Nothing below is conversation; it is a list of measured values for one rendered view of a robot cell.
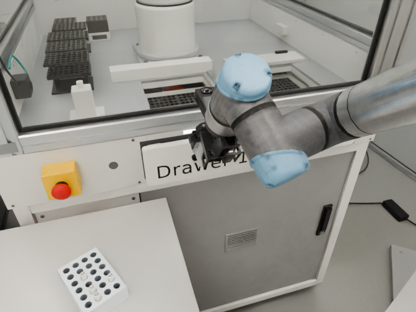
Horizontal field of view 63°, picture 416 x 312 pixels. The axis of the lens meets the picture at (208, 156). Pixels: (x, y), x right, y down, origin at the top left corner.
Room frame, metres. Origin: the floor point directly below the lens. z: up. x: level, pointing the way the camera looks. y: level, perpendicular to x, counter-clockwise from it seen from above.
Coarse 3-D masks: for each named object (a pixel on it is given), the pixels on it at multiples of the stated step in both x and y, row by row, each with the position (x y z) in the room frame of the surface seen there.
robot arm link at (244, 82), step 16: (224, 64) 0.46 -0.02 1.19; (240, 64) 0.46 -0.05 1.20; (256, 64) 0.46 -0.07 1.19; (224, 80) 0.44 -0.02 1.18; (240, 80) 0.44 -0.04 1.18; (256, 80) 0.44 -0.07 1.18; (224, 96) 0.45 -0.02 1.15; (240, 96) 0.43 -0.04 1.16; (256, 96) 0.43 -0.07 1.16; (224, 112) 0.45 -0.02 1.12; (240, 112) 0.43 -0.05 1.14
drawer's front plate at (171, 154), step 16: (160, 144) 0.66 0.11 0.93; (176, 144) 0.66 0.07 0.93; (144, 160) 0.63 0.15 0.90; (160, 160) 0.64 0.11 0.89; (176, 160) 0.65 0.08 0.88; (192, 160) 0.66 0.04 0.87; (240, 160) 0.70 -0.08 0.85; (160, 176) 0.64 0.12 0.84; (176, 176) 0.65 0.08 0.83; (192, 176) 0.66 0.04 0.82
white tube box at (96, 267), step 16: (80, 256) 0.44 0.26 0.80; (96, 256) 0.44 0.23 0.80; (64, 272) 0.41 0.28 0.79; (80, 272) 0.41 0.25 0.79; (96, 272) 0.41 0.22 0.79; (112, 272) 0.40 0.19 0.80; (80, 288) 0.37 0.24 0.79; (112, 288) 0.37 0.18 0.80; (80, 304) 0.34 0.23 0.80; (96, 304) 0.34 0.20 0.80; (112, 304) 0.35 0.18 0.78
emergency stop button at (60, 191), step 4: (56, 184) 0.55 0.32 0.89; (60, 184) 0.55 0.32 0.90; (64, 184) 0.55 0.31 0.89; (52, 188) 0.55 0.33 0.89; (56, 188) 0.54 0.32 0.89; (60, 188) 0.54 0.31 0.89; (64, 188) 0.55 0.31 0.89; (68, 188) 0.55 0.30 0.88; (52, 192) 0.54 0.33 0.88; (56, 192) 0.54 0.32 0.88; (60, 192) 0.54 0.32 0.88; (64, 192) 0.54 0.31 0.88; (68, 192) 0.55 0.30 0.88; (56, 196) 0.54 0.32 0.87; (60, 196) 0.54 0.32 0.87; (64, 196) 0.54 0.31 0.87; (68, 196) 0.55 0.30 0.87
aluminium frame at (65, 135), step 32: (384, 32) 0.85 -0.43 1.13; (384, 64) 0.85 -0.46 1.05; (0, 96) 0.59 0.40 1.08; (288, 96) 0.78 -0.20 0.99; (320, 96) 0.80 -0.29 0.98; (0, 128) 0.59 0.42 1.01; (32, 128) 0.62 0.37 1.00; (64, 128) 0.63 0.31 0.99; (96, 128) 0.64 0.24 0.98; (128, 128) 0.66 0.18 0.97; (160, 128) 0.68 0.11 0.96
